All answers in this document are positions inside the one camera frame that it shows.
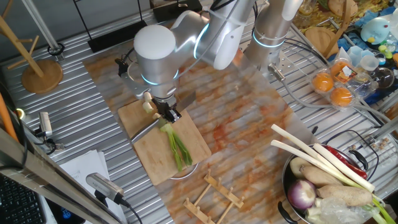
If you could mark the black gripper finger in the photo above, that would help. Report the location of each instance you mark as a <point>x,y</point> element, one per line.
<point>161,114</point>
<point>174,115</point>

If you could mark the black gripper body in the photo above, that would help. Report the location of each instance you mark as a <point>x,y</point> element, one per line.
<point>165,104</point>

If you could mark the steel kitchen cleaver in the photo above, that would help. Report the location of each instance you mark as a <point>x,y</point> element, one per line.
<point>143,133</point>

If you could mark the green scallion stalk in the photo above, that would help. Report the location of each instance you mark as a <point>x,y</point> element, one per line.
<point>167,128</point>

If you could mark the wooden cutting board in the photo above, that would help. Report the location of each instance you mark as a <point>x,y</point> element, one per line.
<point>149,155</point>

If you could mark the orange marble pattern mat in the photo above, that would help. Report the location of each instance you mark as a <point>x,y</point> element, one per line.
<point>233,124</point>

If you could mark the black stand base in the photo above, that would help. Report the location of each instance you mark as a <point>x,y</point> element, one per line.
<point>174,11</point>
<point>115,37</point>

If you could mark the wooden knife rack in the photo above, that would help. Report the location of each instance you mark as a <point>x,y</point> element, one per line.
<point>224,188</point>

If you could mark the white paper stack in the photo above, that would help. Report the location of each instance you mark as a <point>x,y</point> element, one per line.
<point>84,165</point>

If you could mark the metal clamp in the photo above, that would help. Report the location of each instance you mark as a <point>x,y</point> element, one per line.
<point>45,124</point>

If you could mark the round wooden disc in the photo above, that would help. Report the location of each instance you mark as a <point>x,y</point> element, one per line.
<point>42,77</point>

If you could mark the black cooking pot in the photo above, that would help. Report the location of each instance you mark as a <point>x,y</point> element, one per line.
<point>287,183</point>

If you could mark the pale potato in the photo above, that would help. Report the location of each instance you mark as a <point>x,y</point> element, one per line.
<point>297,166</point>

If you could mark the silver tripod pole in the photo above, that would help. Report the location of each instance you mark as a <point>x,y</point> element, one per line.
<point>42,25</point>

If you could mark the red onion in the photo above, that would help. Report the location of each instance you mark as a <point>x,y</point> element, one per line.
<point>301,194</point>

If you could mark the round orange fruit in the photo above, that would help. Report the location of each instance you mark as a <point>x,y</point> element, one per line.
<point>322,82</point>
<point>335,68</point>
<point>341,97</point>

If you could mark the brown yam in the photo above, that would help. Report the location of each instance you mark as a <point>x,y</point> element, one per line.
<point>345,195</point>
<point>317,177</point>

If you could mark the orange tube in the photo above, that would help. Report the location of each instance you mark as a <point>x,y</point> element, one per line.
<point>6,118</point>

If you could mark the wooden round base stand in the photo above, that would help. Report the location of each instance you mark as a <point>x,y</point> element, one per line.
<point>320,39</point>

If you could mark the black keyboard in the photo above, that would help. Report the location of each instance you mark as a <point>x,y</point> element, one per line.
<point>18,205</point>

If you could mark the red chili pepper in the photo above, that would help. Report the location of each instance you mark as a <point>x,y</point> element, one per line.
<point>342,155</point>

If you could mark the blue cloth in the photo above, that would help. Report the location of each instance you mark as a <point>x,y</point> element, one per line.
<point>346,43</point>

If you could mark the clear plastic bag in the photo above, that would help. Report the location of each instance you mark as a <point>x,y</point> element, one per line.
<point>339,213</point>

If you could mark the translucent blue plastic cup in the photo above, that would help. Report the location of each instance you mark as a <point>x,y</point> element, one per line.
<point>356,54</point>

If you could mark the translucent white plastic cup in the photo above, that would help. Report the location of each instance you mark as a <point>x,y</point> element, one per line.
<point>369,63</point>

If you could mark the clear glass goblet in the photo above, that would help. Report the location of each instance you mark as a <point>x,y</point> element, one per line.
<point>384,77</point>

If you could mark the blue plush toy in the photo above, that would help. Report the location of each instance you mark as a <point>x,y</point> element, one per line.
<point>374,31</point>

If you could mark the ribbed grey camera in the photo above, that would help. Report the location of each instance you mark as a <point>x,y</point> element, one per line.
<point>104,186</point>

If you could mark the aluminium frame bar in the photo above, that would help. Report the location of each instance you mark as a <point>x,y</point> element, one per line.
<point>46,183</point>

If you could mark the aluminium profile rail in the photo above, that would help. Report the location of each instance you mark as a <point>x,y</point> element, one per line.
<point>385,129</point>

